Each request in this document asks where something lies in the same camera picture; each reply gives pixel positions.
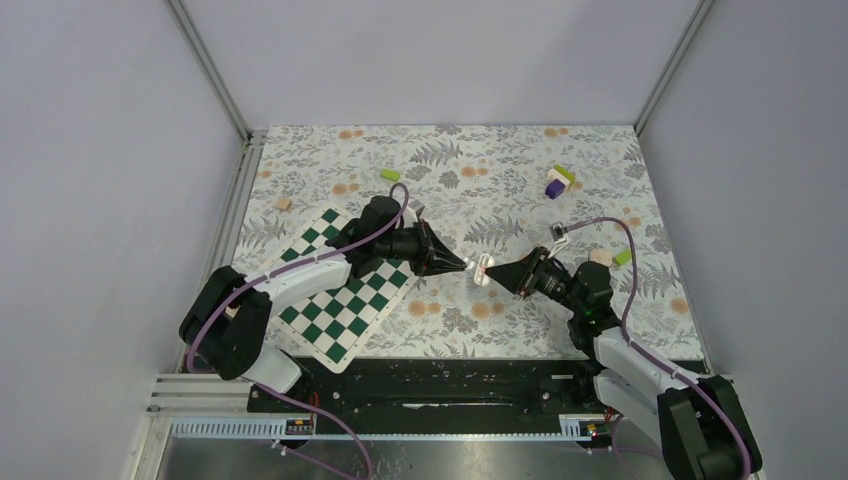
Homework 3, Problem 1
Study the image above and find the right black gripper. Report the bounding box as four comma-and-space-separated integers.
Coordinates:
485, 246, 585, 315

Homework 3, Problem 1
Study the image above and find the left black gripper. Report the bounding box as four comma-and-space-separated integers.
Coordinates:
376, 218, 466, 278

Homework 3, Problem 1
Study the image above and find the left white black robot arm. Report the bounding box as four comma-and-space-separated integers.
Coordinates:
179, 196, 467, 411

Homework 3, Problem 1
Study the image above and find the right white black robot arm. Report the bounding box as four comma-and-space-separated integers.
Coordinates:
474, 247, 763, 479

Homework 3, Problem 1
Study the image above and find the floral patterned table mat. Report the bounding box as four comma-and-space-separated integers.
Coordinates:
232, 125, 705, 360

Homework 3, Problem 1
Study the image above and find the beige round block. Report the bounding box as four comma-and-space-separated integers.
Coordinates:
589, 249, 614, 267

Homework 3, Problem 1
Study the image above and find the purple block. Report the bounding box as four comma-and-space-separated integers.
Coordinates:
544, 179, 567, 200

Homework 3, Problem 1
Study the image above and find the lime green block left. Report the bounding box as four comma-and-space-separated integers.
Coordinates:
380, 169, 401, 183

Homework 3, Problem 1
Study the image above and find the lime green block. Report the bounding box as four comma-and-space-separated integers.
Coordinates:
380, 169, 401, 183
553, 165, 575, 184
613, 249, 633, 266

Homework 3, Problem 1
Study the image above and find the white cream block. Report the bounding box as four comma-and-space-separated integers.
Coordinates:
546, 168, 569, 185

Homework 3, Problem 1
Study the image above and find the lime green block right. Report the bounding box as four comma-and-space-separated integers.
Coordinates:
613, 249, 633, 266

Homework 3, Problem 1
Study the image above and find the lime green block far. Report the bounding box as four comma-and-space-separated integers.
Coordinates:
553, 165, 575, 184

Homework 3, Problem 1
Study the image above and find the green white chessboard mat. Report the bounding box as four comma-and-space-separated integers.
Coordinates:
264, 206, 429, 376

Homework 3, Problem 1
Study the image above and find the tan wooden block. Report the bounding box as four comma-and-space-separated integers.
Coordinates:
275, 197, 293, 212

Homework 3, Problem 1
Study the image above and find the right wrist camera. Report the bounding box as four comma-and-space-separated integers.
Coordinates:
549, 222, 570, 257

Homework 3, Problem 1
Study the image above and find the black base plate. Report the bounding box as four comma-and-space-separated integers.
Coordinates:
289, 358, 607, 436

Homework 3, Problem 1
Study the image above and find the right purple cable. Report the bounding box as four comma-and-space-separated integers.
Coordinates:
559, 216, 753, 480

